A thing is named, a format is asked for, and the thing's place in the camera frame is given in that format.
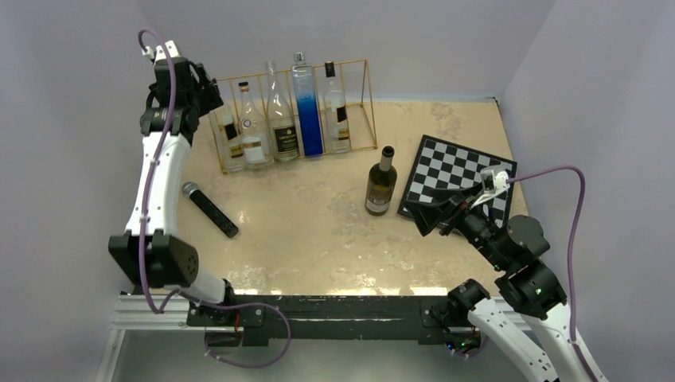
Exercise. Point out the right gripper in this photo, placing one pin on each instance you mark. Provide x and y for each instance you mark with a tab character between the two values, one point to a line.
427	215

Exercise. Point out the black white chessboard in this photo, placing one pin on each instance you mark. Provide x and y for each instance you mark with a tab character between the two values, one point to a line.
439	164

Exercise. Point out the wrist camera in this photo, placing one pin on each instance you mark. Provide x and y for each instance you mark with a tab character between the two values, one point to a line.
494	180
166	50

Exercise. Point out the dark green wine bottle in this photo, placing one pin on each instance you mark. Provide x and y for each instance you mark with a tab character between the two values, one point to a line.
381	184

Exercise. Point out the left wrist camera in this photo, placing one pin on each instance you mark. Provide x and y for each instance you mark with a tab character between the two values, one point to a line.
166	50

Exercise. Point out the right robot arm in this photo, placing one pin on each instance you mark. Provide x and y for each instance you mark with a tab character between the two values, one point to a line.
527	285

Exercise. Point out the clear bottle black gold label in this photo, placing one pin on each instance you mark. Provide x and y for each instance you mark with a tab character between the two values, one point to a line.
227	139

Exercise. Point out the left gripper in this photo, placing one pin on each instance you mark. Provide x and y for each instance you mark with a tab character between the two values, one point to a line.
209	99

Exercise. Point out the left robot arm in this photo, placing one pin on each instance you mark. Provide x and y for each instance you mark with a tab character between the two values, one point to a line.
150	252

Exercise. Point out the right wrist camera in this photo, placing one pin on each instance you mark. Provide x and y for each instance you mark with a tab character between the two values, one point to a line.
494	180

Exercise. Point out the clear bottle dark label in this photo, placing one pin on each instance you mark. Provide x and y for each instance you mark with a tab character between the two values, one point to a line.
280	118

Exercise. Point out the black microphone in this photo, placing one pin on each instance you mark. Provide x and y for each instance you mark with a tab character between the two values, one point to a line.
191	190

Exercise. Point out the clear bottle gold white label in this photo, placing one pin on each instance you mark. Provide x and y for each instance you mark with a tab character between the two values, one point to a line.
254	137

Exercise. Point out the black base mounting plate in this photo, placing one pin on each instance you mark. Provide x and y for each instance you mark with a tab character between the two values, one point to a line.
427	320

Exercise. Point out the gold wire wine rack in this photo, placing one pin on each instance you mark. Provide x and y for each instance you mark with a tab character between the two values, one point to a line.
353	79

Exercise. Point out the tall blue gradient bottle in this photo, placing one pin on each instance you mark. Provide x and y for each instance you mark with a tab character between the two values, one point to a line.
304	89

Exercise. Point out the clear bottle black cap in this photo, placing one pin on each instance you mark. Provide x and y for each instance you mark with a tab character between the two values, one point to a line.
337	126

